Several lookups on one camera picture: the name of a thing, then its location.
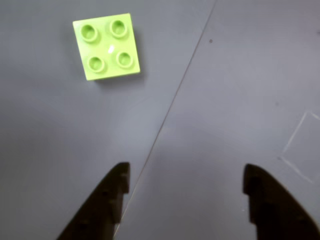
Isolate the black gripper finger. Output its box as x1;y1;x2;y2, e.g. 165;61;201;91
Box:
242;163;320;240
56;161;131;240

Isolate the green lego block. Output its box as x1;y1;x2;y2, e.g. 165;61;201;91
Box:
72;12;141;82

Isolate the plain gray mat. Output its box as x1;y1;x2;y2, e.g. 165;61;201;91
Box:
0;0;217;240

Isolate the gray mat with chalk square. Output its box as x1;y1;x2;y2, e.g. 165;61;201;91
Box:
113;0;320;240

